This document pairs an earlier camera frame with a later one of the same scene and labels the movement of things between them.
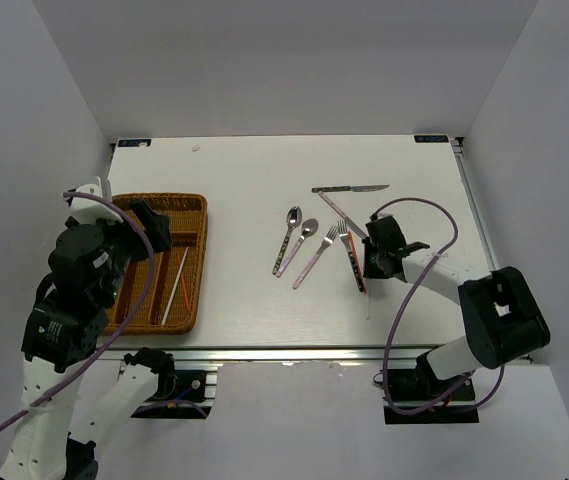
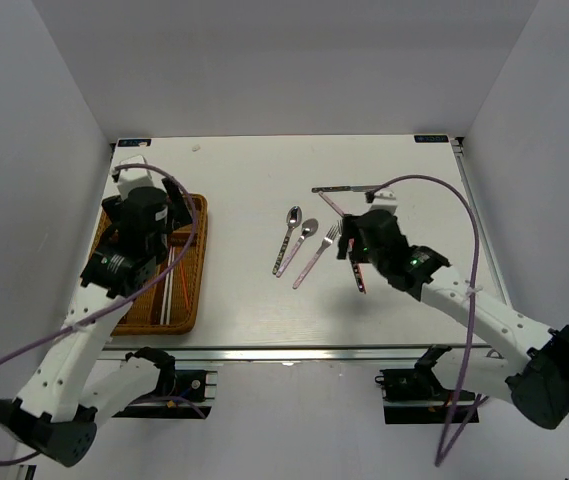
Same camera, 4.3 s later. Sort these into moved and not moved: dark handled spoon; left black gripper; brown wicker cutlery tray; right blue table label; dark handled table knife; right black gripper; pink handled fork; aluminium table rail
Moved: left black gripper; right black gripper
Not moved: brown wicker cutlery tray; dark handled spoon; aluminium table rail; dark handled table knife; right blue table label; pink handled fork
